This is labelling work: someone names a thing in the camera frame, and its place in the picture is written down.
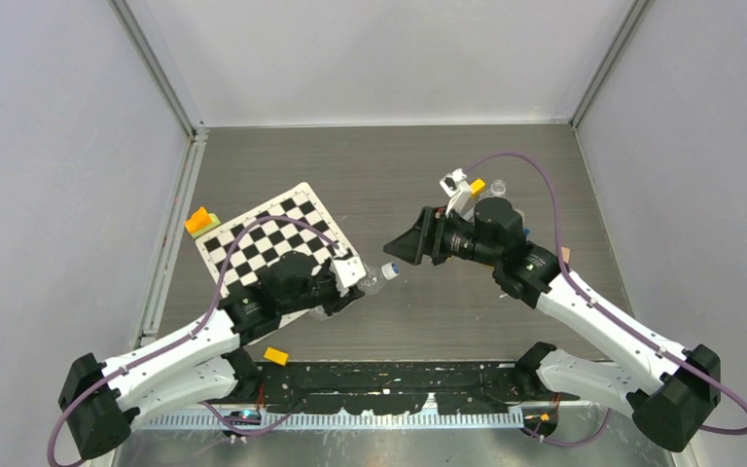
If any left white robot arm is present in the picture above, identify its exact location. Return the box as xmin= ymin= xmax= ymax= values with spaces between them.
xmin=58 ymin=251 xmax=367 ymax=460

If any yellow block near base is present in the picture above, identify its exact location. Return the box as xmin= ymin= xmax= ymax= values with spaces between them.
xmin=263 ymin=346 xmax=290 ymax=366

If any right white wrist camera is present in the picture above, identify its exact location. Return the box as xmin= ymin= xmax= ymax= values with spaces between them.
xmin=440 ymin=168 xmax=472 ymax=216

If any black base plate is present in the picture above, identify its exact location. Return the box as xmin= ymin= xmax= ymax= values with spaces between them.
xmin=219 ymin=360 xmax=578 ymax=415

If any clear plastic bottle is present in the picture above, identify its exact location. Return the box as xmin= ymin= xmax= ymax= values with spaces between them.
xmin=486 ymin=179 xmax=507 ymax=198

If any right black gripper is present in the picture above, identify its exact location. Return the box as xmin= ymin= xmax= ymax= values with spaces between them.
xmin=383 ymin=207 xmax=500 ymax=268

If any clear bottle blue cap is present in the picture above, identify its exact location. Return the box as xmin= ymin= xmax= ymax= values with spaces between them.
xmin=308 ymin=264 xmax=390 ymax=320

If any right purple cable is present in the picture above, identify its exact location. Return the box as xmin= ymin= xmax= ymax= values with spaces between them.
xmin=463 ymin=152 xmax=747 ymax=449

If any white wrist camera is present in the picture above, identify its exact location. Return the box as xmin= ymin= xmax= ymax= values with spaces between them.
xmin=440 ymin=168 xmax=472 ymax=216
xmin=330 ymin=248 xmax=366 ymax=294

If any black white chessboard mat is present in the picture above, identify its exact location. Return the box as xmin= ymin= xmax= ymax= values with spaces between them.
xmin=195 ymin=181 xmax=369 ymax=330

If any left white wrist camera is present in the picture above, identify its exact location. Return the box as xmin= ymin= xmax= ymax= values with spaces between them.
xmin=330 ymin=248 xmax=366 ymax=294

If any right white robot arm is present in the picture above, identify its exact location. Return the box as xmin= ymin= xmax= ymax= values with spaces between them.
xmin=383 ymin=198 xmax=721 ymax=452

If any grey slotted cable duct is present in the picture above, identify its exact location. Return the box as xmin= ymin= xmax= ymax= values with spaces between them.
xmin=144 ymin=407 xmax=524 ymax=431

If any yellow juice bottle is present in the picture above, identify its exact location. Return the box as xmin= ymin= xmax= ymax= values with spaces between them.
xmin=515 ymin=209 xmax=526 ymax=226

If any orange green block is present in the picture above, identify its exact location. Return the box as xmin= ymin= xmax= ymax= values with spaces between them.
xmin=184 ymin=206 xmax=221 ymax=238

